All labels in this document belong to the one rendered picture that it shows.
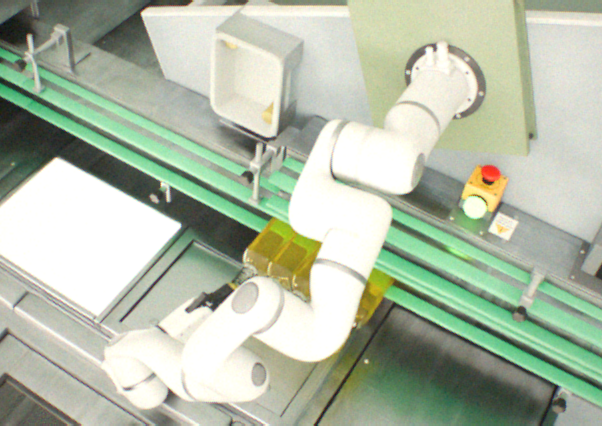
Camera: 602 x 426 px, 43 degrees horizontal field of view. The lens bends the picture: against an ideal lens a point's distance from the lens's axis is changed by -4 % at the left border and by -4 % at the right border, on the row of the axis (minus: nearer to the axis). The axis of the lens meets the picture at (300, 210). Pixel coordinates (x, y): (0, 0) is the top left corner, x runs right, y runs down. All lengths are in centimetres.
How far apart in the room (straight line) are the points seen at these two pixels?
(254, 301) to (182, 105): 86
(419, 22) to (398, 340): 72
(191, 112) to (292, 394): 70
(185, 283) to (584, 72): 95
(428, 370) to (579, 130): 62
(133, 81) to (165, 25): 18
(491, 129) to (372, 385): 60
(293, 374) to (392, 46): 69
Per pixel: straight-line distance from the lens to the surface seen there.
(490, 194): 157
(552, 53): 143
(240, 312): 114
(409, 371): 174
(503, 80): 142
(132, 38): 247
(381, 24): 145
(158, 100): 191
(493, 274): 156
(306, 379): 165
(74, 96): 198
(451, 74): 140
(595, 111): 147
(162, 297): 175
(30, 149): 215
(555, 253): 161
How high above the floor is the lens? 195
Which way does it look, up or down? 37 degrees down
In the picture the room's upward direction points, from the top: 141 degrees counter-clockwise
